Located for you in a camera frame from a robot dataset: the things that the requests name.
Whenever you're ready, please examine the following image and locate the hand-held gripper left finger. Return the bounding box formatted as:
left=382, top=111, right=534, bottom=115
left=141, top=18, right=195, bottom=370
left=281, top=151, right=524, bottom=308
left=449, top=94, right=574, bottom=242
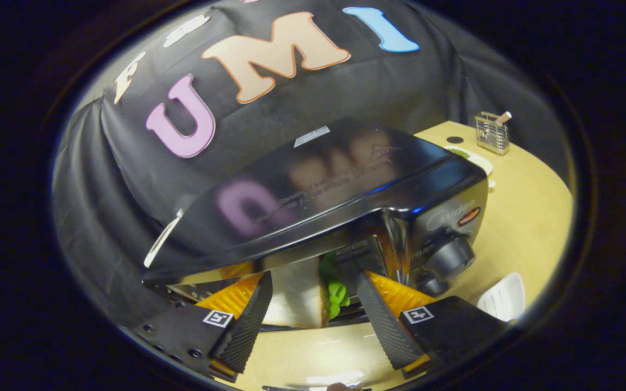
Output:
left=130, top=270, right=274, bottom=384

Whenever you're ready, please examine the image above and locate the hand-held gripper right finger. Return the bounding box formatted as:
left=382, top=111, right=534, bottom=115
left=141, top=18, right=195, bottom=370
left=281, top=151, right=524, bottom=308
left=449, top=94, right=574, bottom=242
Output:
left=355, top=269, right=510, bottom=380

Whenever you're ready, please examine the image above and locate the white bread lettuce sandwich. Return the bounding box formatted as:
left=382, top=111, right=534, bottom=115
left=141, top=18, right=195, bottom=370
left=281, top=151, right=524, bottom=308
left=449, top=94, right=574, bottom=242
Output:
left=262, top=251, right=352, bottom=330

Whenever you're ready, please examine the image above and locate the black toaster oven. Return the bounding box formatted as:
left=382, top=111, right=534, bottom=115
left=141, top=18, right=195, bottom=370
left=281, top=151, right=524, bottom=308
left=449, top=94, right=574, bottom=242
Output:
left=142, top=117, right=490, bottom=391

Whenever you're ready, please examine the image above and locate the white slot toaster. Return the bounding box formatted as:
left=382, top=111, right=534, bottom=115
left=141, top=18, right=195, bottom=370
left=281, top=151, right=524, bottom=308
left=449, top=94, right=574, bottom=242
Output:
left=143, top=209, right=185, bottom=270

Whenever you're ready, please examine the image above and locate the small white ribbed plate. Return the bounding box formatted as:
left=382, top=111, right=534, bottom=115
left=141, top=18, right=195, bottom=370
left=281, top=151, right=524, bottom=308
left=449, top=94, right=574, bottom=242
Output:
left=477, top=272, right=526, bottom=323

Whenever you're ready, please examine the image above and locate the white divided plate with beans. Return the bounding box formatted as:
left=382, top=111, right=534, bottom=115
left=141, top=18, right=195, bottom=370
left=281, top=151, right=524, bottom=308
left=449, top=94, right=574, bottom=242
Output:
left=443, top=145, right=494, bottom=189

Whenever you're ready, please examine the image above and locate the clear wire utensil holder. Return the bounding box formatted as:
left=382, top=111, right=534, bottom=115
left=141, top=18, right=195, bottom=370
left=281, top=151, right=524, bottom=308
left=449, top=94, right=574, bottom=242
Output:
left=474, top=111, right=511, bottom=156

